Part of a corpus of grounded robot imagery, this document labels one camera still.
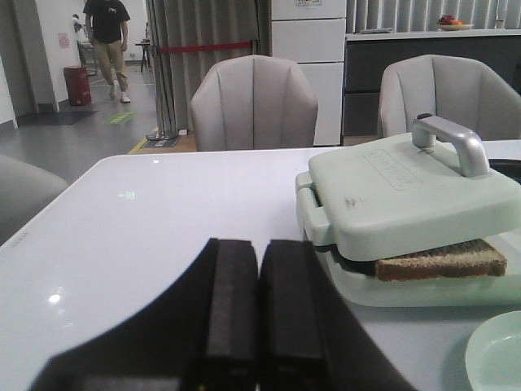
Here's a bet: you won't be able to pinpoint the person in black shirt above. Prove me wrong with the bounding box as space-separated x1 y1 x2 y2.
83 0 131 103

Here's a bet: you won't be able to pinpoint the dark grey counter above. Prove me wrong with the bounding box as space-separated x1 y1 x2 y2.
344 30 520 140

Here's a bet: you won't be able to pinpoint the grey chair at left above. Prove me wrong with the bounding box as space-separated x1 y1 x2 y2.
1 155 68 244

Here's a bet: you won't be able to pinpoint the red barrier belt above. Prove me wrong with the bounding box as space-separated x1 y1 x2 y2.
158 41 254 54

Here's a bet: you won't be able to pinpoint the white cabinet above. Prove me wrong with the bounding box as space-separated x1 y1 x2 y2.
269 0 347 146

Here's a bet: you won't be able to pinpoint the bread slice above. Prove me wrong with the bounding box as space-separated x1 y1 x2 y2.
375 239 507 281

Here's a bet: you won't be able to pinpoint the left beige upholstered chair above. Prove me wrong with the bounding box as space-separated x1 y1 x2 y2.
190 55 318 152

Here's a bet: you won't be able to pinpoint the red trash bin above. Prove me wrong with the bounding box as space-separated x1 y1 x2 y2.
63 66 92 106

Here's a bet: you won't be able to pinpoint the fruit plate on counter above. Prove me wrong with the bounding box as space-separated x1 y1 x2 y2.
436 15 474 31

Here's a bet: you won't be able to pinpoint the right beige upholstered chair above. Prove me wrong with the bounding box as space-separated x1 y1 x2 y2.
377 54 520 141

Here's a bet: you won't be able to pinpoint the beige upholstered chair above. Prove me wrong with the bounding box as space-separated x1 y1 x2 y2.
377 54 520 141
190 55 318 152

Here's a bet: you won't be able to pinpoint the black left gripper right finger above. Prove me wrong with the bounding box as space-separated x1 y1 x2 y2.
260 240 413 390

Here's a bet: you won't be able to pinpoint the mint green breakfast maker base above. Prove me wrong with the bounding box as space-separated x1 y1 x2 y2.
295 162 521 309

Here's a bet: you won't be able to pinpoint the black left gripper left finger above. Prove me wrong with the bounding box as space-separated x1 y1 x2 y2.
32 239 257 390

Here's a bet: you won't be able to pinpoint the mint green round plate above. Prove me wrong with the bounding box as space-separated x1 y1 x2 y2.
465 310 520 390

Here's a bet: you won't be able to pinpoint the mint green sandwich maker lid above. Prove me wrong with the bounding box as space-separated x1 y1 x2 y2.
296 115 520 261

